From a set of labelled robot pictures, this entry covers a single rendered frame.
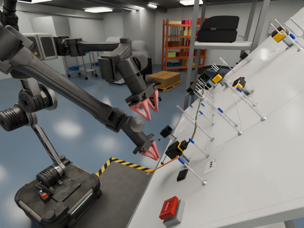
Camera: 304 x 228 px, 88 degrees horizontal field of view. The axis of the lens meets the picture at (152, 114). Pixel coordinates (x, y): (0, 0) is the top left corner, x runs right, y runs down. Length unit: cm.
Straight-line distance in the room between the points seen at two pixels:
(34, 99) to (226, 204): 113
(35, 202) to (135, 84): 152
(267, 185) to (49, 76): 58
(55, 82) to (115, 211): 147
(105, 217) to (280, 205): 160
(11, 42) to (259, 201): 66
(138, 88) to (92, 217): 151
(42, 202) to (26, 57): 142
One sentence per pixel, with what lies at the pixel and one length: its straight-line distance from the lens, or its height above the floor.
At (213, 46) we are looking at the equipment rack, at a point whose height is 144.
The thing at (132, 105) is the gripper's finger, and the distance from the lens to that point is 51.
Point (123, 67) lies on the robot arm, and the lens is 50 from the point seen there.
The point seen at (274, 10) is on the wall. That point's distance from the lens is 852.
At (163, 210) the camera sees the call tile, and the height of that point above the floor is 110.
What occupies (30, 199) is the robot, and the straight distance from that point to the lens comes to 188.
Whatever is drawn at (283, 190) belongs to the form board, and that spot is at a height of 130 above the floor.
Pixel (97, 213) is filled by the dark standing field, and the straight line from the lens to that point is 185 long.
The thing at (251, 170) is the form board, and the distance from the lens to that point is 41.
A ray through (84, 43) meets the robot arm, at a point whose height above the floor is 147.
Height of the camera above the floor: 152
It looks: 27 degrees down
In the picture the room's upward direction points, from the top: straight up
